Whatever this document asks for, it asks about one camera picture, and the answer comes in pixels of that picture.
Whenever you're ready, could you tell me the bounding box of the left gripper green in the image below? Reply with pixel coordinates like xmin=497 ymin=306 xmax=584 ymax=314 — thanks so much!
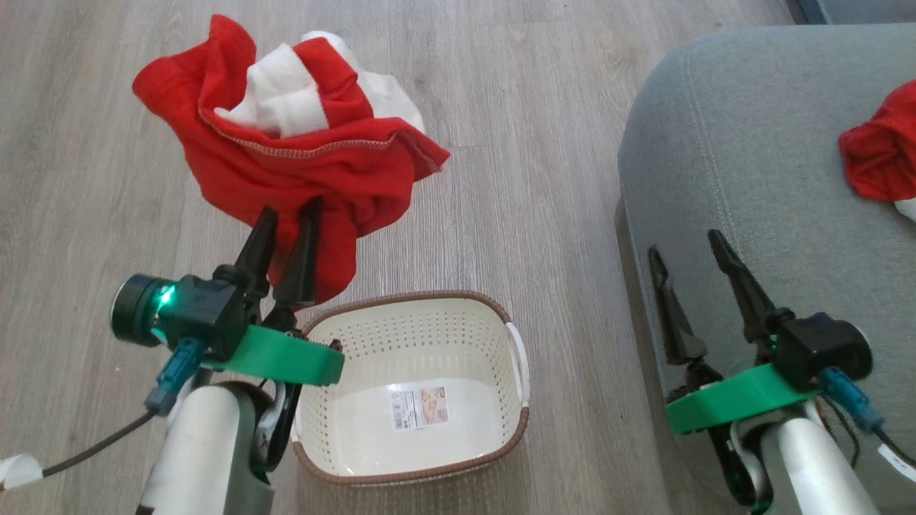
xmin=204 ymin=198 xmax=346 ymax=473

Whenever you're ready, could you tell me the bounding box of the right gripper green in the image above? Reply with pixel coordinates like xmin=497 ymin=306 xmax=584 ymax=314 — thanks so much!
xmin=648 ymin=229 xmax=820 ymax=512

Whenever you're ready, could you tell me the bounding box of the red and white garment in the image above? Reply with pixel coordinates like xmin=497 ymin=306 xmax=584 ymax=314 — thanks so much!
xmin=132 ymin=14 xmax=452 ymax=307

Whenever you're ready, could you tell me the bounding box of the red garment white trim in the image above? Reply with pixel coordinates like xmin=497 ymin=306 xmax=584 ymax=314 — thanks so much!
xmin=839 ymin=80 xmax=916 ymax=222

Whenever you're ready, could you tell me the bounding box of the grey fabric sofa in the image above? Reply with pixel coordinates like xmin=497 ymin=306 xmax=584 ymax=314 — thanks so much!
xmin=617 ymin=24 xmax=916 ymax=515

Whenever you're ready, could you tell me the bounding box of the cream laundry basket brown rim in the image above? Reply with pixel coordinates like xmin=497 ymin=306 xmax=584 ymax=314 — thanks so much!
xmin=290 ymin=290 xmax=531 ymax=487

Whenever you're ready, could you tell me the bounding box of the paper label sticker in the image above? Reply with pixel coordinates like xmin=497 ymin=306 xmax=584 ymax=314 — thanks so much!
xmin=391 ymin=386 xmax=449 ymax=431

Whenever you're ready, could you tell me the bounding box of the grey blue furniture base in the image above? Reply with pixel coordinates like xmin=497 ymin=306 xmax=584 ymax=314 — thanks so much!
xmin=784 ymin=0 xmax=916 ymax=26

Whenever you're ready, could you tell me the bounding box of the white cable label tag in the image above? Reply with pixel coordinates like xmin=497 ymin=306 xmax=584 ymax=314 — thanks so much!
xmin=877 ymin=443 xmax=916 ymax=484
xmin=0 ymin=453 xmax=45 ymax=491

